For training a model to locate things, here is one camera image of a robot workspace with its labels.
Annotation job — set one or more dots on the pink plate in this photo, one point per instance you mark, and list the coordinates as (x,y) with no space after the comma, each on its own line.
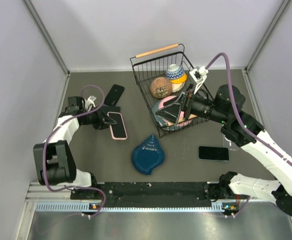
(164,102)

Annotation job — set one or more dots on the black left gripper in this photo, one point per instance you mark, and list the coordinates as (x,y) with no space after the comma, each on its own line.
(100,124)

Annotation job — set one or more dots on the black phone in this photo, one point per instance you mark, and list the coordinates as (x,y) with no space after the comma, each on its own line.
(118,125)

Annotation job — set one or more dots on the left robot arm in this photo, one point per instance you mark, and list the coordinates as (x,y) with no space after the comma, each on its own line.
(55,165)

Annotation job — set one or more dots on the teal-edged phone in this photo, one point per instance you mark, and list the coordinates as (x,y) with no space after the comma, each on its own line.
(107,109)

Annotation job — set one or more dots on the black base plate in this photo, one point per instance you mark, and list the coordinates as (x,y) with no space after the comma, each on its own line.
(201,190)

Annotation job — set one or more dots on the brown ceramic bowl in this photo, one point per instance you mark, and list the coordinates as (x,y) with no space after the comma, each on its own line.
(161,87)

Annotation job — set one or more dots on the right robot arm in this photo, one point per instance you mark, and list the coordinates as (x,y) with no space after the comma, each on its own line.
(245,132)

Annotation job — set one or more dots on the yellow bowl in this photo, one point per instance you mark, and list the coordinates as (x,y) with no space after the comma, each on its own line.
(179,80)

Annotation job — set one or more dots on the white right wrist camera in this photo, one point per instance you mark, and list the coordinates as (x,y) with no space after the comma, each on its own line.
(198,76)

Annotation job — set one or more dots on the black wire basket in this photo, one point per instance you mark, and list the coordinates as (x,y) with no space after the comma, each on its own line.
(161,75)

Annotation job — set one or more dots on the slotted cable duct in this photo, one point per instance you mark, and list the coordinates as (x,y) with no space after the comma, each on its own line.
(87,207)

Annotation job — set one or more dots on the pink phone case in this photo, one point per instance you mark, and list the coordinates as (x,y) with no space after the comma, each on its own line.
(118,126)

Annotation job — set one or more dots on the aluminium front rail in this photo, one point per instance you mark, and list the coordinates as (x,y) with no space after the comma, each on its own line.
(267,190)

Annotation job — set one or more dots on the far wooden basket handle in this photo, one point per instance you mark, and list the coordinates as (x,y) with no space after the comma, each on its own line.
(156,51)

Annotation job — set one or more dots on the clear phone case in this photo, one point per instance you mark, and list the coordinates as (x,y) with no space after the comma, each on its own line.
(229,144)

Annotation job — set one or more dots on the blue white patterned bowl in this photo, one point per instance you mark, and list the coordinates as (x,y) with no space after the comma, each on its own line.
(174,72)

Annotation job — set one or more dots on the black ring phone case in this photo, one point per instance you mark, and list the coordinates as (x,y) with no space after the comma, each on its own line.
(114,95)

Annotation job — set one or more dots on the blue-edged phone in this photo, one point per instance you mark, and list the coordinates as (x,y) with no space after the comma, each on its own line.
(211,153)

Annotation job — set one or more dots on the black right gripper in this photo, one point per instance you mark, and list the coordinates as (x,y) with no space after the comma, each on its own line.
(171,112)

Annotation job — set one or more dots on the blue shell-shaped dish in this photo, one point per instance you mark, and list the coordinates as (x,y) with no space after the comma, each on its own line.
(148,155)

